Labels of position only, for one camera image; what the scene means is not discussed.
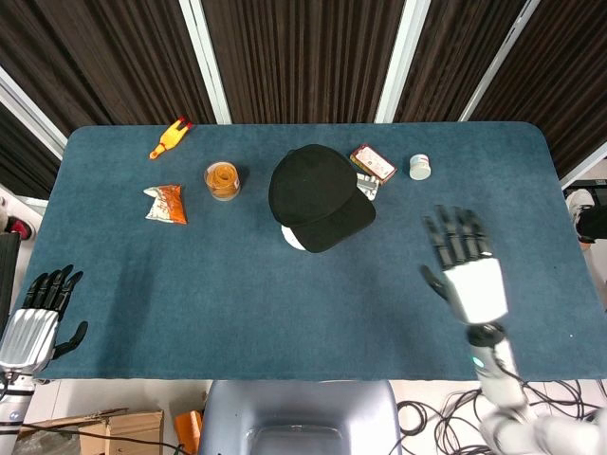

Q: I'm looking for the orange white snack packet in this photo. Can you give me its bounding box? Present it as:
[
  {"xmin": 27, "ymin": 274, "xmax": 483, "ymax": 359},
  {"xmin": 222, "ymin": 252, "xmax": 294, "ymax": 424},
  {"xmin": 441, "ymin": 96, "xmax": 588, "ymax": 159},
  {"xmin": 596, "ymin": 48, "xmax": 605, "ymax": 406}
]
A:
[{"xmin": 143, "ymin": 184, "xmax": 189, "ymax": 225}]

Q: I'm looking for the white sneaker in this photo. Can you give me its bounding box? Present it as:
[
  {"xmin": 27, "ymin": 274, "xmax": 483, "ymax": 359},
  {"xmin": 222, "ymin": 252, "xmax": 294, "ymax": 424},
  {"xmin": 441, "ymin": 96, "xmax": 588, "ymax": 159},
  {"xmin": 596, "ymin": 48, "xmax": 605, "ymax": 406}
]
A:
[{"xmin": 564, "ymin": 188, "xmax": 594, "ymax": 243}]

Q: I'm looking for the small white round jar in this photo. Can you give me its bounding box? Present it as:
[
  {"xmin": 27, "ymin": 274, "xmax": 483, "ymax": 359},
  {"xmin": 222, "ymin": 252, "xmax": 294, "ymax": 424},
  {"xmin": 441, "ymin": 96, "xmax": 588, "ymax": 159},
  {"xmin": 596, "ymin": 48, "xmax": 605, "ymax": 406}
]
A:
[{"xmin": 409, "ymin": 154, "xmax": 433, "ymax": 181}]

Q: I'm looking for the white silver flat device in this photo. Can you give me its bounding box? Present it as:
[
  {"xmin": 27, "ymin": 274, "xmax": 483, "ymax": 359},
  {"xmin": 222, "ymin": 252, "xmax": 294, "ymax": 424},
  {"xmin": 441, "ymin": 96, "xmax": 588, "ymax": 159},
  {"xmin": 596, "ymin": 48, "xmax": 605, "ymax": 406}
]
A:
[{"xmin": 356, "ymin": 173, "xmax": 380, "ymax": 202}]

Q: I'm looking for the white partition frame post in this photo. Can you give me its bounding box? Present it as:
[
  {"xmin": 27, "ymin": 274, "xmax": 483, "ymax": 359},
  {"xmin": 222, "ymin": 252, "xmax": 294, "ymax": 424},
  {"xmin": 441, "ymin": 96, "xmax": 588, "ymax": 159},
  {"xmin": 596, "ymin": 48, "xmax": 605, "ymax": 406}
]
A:
[
  {"xmin": 458, "ymin": 0, "xmax": 542, "ymax": 122},
  {"xmin": 178, "ymin": 0, "xmax": 232, "ymax": 125},
  {"xmin": 559, "ymin": 141, "xmax": 607, "ymax": 191},
  {"xmin": 0, "ymin": 65, "xmax": 67, "ymax": 160},
  {"xmin": 375, "ymin": 0, "xmax": 431, "ymax": 124}
]

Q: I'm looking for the orange plastic item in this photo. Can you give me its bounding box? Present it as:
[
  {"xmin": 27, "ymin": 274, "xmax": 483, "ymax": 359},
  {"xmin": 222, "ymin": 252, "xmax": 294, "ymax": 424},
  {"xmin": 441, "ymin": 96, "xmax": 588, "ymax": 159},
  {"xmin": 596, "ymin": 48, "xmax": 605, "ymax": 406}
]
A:
[{"xmin": 174, "ymin": 410, "xmax": 204, "ymax": 454}]

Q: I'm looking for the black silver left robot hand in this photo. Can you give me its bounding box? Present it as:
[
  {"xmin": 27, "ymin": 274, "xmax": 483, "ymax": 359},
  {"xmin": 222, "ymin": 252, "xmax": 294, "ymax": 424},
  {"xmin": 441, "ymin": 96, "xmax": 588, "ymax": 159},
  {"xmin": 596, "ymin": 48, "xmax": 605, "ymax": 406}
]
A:
[{"xmin": 0, "ymin": 264, "xmax": 90, "ymax": 375}]

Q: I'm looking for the clear jar of rubber bands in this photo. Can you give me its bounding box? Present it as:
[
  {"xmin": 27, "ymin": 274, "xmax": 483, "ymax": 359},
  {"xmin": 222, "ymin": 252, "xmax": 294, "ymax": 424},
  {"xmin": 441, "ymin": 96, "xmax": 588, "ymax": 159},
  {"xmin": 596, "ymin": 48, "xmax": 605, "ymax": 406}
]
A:
[{"xmin": 203, "ymin": 161, "xmax": 242, "ymax": 202}]

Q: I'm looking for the white red shoe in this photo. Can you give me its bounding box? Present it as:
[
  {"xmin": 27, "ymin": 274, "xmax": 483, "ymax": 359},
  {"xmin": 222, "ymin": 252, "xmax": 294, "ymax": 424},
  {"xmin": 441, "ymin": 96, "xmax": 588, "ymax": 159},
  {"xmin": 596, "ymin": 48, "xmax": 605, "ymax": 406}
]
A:
[{"xmin": 0, "ymin": 187, "xmax": 39, "ymax": 241}]

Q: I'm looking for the thin black cable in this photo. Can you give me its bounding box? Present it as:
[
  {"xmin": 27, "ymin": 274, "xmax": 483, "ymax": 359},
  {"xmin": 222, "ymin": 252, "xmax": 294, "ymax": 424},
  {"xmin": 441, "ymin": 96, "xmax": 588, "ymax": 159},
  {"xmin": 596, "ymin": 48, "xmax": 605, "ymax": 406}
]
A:
[{"xmin": 18, "ymin": 421, "xmax": 200, "ymax": 451}]

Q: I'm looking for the red bordered card box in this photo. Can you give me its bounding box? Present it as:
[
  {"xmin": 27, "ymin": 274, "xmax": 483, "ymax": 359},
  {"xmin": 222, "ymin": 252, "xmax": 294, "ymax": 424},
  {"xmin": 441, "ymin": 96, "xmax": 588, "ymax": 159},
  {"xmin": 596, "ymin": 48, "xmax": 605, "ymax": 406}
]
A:
[{"xmin": 349, "ymin": 144, "xmax": 398, "ymax": 185}]

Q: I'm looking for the yellow rubber chicken toy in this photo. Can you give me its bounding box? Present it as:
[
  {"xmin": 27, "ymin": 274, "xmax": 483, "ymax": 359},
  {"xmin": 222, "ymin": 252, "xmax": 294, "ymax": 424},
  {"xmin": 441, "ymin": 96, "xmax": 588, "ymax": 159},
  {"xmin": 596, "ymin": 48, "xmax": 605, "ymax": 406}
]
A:
[{"xmin": 149, "ymin": 118, "xmax": 194, "ymax": 161}]

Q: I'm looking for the brown cardboard box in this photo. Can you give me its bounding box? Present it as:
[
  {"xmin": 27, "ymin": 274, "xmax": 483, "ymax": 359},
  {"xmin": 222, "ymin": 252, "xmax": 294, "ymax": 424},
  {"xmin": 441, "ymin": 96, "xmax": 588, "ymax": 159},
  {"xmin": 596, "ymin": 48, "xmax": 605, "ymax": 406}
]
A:
[{"xmin": 18, "ymin": 408, "xmax": 165, "ymax": 455}]

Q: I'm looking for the black flat case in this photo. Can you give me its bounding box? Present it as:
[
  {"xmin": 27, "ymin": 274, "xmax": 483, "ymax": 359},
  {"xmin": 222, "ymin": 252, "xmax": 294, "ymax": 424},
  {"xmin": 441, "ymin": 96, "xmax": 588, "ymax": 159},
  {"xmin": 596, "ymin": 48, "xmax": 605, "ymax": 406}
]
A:
[{"xmin": 0, "ymin": 231, "xmax": 23, "ymax": 323}]

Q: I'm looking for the blue velvet tablecloth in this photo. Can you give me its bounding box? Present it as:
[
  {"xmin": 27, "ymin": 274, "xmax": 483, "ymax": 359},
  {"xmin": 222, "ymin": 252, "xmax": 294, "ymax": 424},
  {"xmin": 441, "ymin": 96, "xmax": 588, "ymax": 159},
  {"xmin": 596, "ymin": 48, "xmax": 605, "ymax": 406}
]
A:
[{"xmin": 26, "ymin": 121, "xmax": 597, "ymax": 382}]

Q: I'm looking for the black baseball cap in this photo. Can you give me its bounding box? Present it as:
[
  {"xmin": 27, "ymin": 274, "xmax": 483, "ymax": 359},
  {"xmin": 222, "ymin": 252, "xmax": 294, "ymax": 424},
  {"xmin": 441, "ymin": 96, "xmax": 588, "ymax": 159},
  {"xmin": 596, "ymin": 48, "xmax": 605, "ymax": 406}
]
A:
[{"xmin": 267, "ymin": 144, "xmax": 377, "ymax": 254}]

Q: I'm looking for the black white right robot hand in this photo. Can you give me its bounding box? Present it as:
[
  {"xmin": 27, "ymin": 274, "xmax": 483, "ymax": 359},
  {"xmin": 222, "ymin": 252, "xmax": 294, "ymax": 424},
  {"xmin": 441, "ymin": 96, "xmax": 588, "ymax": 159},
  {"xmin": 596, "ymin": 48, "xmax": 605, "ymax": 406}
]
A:
[{"xmin": 419, "ymin": 204, "xmax": 509, "ymax": 326}]

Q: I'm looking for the black floor cable bundle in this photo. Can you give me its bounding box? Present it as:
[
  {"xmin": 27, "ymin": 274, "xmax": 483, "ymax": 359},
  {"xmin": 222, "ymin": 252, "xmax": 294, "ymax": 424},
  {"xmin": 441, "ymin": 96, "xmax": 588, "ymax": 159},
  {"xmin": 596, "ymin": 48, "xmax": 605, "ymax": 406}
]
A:
[{"xmin": 395, "ymin": 378, "xmax": 607, "ymax": 455}]

